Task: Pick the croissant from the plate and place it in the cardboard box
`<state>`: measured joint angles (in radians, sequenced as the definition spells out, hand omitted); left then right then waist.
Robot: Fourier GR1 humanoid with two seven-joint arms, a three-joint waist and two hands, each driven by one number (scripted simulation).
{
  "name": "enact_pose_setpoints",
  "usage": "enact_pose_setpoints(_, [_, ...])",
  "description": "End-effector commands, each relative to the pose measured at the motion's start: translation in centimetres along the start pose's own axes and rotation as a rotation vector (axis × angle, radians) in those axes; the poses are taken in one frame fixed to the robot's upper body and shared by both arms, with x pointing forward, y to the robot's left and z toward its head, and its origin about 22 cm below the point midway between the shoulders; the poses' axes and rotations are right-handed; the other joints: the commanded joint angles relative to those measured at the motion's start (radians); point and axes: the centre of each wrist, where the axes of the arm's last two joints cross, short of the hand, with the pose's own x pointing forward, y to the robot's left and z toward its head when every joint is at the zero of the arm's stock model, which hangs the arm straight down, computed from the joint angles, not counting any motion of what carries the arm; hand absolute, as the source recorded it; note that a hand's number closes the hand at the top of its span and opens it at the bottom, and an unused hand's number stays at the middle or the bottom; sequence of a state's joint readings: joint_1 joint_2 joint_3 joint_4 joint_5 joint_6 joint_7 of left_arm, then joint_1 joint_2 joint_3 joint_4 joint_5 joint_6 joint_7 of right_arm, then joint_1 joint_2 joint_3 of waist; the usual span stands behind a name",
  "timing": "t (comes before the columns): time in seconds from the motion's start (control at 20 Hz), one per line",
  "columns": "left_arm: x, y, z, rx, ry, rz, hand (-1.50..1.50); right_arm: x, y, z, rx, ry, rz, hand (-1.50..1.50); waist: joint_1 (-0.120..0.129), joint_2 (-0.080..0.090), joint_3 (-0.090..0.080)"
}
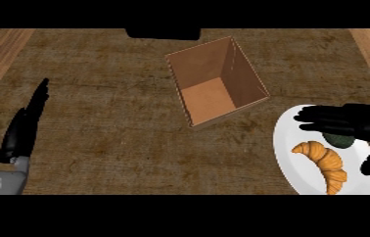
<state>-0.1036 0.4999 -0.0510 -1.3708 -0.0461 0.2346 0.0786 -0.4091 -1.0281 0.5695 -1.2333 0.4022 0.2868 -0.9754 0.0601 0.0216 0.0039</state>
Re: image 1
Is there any white plate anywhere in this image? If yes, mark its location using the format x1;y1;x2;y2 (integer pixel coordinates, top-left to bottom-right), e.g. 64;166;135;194
271;104;370;196

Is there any black appliance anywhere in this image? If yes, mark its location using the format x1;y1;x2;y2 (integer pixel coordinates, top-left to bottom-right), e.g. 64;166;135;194
123;27;201;41

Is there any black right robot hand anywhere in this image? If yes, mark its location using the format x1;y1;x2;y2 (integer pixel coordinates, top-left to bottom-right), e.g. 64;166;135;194
291;103;370;176

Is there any dark green avocado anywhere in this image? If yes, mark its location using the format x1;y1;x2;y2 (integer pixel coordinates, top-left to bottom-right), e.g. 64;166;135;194
321;131;355;150

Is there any golden croissant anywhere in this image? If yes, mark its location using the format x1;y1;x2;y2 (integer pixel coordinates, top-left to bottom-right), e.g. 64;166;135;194
290;140;347;196

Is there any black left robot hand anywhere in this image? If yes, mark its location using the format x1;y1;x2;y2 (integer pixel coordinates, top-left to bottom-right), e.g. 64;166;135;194
0;77;50;165

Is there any brown cardboard box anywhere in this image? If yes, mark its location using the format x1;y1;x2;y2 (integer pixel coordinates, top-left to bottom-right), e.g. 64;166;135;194
165;35;271;131

